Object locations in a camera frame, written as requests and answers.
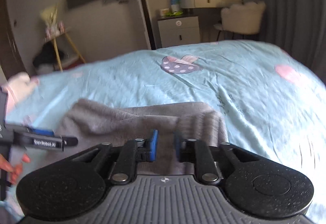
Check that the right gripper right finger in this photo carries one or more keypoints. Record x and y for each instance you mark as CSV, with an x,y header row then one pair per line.
x,y
198,153

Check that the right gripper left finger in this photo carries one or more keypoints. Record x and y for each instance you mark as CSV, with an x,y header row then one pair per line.
x,y
131,154

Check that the grey pants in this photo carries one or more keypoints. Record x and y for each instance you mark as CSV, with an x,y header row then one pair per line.
x,y
94,123

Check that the left hand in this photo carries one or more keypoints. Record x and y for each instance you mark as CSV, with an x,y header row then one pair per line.
x,y
14,171

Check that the pink pillow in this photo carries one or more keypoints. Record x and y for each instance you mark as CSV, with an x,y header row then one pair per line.
x,y
18,88

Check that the dark wooden door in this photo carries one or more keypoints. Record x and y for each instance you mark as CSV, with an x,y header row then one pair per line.
x,y
11,62

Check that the black bag on floor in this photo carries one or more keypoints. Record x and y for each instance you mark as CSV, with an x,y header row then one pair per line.
x,y
47,56

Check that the light blue bed sheet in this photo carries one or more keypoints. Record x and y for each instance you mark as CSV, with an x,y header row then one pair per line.
x,y
273,105

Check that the round side table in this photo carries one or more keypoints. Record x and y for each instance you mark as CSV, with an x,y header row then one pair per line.
x,y
67,54

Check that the flower bouquet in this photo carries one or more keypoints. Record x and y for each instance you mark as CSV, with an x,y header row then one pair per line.
x,y
53,27

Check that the white nightstand cabinet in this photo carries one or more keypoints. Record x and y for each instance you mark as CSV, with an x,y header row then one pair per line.
x,y
176,31

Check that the blue tissue pack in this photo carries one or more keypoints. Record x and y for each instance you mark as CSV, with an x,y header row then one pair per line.
x,y
175,6

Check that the white folding board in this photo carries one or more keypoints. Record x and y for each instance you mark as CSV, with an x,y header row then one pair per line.
x,y
147,25

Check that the grey curtain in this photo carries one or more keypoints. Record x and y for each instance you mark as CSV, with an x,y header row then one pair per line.
x,y
298,27

